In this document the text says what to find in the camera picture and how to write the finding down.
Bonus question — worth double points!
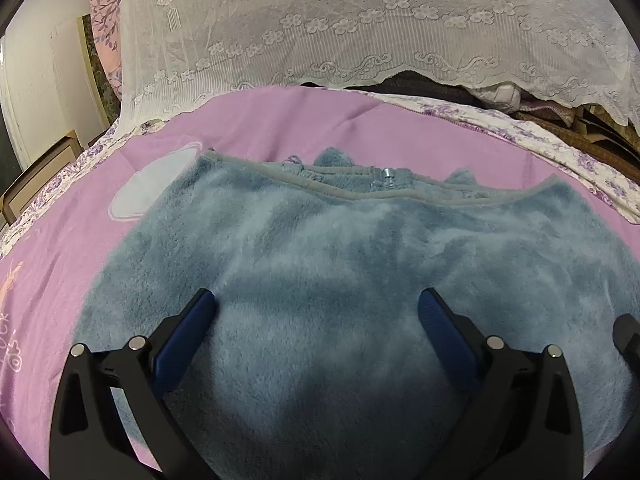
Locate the wooden nightstand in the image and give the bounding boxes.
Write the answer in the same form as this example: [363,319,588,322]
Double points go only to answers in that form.
[0,130,84,227]

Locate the white lace cover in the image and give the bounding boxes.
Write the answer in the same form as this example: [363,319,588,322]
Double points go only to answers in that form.
[120,0,640,127]

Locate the white padded garment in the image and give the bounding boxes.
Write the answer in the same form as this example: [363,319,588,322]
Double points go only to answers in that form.
[472,82,524,114]

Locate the wooden framed panel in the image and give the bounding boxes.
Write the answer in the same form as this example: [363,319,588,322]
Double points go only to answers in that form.
[75,12,124,134]

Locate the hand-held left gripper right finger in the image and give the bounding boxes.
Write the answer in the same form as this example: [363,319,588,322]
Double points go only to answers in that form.
[417,287,587,480]

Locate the pink printed blanket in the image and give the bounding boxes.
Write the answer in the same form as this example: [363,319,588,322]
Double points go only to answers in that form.
[0,85,636,480]

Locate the pink floral cloth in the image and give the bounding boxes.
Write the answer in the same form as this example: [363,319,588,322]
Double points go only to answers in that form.
[89,0,126,111]

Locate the blue fleece jacket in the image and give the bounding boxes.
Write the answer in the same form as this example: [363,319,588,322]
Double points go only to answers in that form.
[75,147,640,480]

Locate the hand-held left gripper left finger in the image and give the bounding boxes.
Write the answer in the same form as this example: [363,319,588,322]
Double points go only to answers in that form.
[47,287,217,480]

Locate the purple floral bedsheet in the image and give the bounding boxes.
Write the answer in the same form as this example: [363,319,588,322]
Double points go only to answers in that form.
[0,91,640,261]

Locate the brown stacked mats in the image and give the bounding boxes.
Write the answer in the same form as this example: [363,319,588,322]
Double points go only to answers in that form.
[515,104,640,192]

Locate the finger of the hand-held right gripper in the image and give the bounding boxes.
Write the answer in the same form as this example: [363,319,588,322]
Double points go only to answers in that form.
[612,312,640,377]

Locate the dark cloth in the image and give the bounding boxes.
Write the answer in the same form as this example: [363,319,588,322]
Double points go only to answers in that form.
[300,71,482,109]

